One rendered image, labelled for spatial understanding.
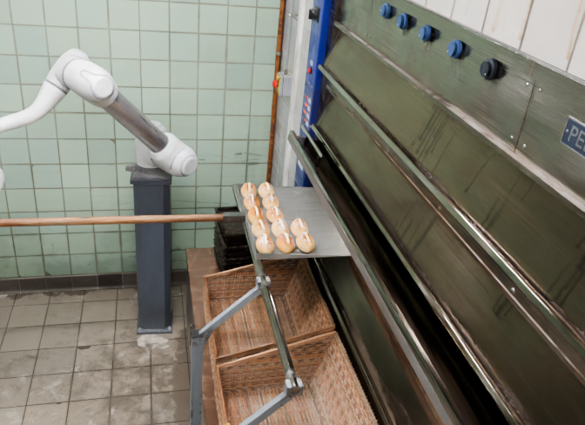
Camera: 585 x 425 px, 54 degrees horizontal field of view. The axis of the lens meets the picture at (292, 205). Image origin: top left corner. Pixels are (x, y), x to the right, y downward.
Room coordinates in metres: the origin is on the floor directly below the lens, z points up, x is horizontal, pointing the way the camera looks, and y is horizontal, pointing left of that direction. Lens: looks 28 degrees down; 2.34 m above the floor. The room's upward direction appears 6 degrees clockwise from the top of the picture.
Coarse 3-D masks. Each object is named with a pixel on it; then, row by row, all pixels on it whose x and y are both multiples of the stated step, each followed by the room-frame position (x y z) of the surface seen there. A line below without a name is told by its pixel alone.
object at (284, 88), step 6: (282, 72) 2.99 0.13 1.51; (288, 72) 3.00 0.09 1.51; (276, 78) 2.99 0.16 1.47; (282, 78) 2.91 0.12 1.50; (288, 78) 2.92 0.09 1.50; (282, 84) 2.91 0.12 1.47; (288, 84) 2.92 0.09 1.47; (276, 90) 2.97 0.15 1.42; (282, 90) 2.91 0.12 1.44; (288, 90) 2.92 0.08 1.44
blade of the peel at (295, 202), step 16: (240, 192) 2.22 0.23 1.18; (288, 192) 2.27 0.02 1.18; (304, 192) 2.29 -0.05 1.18; (288, 208) 2.13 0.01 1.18; (304, 208) 2.14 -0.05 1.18; (320, 208) 2.16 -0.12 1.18; (288, 224) 2.00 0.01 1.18; (320, 224) 2.03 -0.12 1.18; (256, 240) 1.85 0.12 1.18; (272, 240) 1.86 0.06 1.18; (320, 240) 1.90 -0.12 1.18; (336, 240) 1.91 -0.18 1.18; (256, 256) 1.73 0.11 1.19; (272, 256) 1.75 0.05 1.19; (288, 256) 1.76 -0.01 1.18; (304, 256) 1.78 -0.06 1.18; (320, 256) 1.79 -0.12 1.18; (336, 256) 1.81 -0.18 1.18
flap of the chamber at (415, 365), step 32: (320, 192) 1.83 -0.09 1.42; (352, 192) 1.90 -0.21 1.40; (352, 224) 1.64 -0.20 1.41; (352, 256) 1.46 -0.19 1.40; (384, 256) 1.48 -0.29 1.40; (416, 288) 1.35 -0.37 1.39; (416, 320) 1.18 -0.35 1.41; (448, 352) 1.09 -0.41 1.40; (448, 384) 0.97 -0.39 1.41; (480, 384) 1.00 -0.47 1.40; (448, 416) 0.86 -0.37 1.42; (480, 416) 0.89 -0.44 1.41
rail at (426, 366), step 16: (320, 176) 1.92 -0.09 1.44; (336, 208) 1.68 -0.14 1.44; (352, 240) 1.50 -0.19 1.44; (368, 272) 1.35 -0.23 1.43; (384, 288) 1.26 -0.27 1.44; (400, 320) 1.13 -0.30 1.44; (416, 352) 1.03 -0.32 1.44; (432, 368) 0.98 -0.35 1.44; (432, 384) 0.94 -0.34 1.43; (448, 400) 0.89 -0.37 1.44
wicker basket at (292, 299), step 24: (264, 264) 2.27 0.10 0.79; (288, 264) 2.30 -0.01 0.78; (216, 288) 2.22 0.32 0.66; (240, 288) 2.25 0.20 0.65; (288, 288) 2.29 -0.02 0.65; (312, 288) 2.08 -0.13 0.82; (216, 312) 2.13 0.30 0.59; (240, 312) 2.15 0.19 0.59; (264, 312) 2.17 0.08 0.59; (288, 312) 2.18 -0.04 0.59; (312, 312) 2.00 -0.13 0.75; (216, 336) 1.97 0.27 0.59; (240, 336) 1.99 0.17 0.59; (264, 336) 2.00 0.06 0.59; (288, 336) 2.02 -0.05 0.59; (312, 336) 1.78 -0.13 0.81; (216, 360) 1.68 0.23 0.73; (312, 360) 1.79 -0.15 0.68
